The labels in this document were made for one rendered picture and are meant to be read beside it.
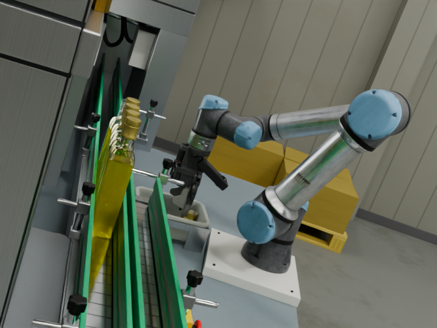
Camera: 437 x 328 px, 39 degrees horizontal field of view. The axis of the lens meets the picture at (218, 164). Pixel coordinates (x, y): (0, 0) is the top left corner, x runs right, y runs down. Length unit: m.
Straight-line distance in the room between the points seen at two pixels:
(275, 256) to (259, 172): 2.90
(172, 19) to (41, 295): 1.48
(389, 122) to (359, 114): 0.07
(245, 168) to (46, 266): 3.50
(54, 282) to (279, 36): 4.06
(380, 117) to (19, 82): 0.92
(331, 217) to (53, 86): 3.68
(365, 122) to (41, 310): 0.84
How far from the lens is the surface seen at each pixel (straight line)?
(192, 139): 1.75
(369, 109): 1.50
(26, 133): 0.83
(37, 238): 1.37
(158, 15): 2.43
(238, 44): 5.08
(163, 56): 2.46
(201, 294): 1.63
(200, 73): 5.12
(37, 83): 0.81
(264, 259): 1.81
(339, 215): 4.38
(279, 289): 1.75
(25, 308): 1.14
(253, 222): 1.65
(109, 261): 1.35
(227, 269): 1.74
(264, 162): 4.66
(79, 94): 1.30
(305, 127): 1.73
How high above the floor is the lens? 1.51
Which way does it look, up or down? 16 degrees down
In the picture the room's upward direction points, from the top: 20 degrees clockwise
